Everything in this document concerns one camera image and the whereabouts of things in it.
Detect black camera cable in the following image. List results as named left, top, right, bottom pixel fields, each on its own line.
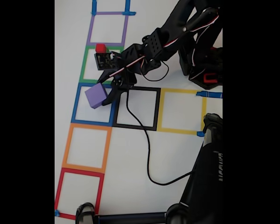
left=125, top=77, right=196, bottom=186

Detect purple square block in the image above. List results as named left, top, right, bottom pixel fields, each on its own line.
left=84, top=83, right=108, bottom=109

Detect black tripod stand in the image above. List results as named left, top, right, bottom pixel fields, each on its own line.
left=75, top=113, right=223, bottom=224

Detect red square frame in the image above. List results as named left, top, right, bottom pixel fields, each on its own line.
left=55, top=168, right=105, bottom=220

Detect long blue tape strip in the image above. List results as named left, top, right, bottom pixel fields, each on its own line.
left=196, top=91, right=223, bottom=99

